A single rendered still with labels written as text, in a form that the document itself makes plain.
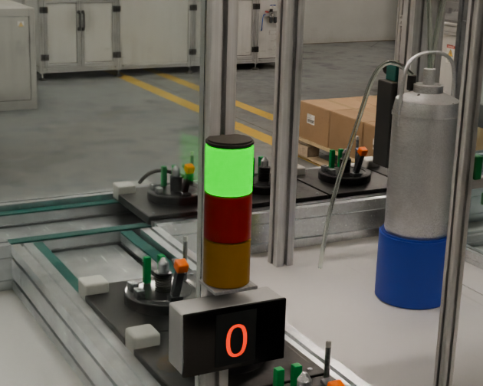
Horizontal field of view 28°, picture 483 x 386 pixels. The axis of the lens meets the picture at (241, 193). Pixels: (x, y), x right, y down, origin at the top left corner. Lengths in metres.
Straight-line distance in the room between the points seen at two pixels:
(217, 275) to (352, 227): 1.45
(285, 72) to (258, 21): 8.67
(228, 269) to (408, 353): 0.89
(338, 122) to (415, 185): 4.47
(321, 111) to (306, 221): 4.26
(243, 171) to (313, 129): 5.73
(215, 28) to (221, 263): 0.24
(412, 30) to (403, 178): 0.45
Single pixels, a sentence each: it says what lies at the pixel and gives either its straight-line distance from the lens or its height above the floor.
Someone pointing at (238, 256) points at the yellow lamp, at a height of 1.30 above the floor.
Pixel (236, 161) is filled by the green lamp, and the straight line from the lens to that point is 0.97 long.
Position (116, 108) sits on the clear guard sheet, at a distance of 0.96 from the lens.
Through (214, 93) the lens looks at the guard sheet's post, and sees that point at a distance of 0.99.
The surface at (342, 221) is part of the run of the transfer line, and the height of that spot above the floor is 0.91.
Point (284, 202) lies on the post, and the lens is 2.18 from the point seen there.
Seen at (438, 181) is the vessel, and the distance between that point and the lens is 1.97.
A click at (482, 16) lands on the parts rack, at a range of 1.26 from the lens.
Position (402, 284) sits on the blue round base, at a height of 0.91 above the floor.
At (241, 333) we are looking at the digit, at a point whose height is 1.21.
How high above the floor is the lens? 1.63
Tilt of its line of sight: 16 degrees down
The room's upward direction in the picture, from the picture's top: 2 degrees clockwise
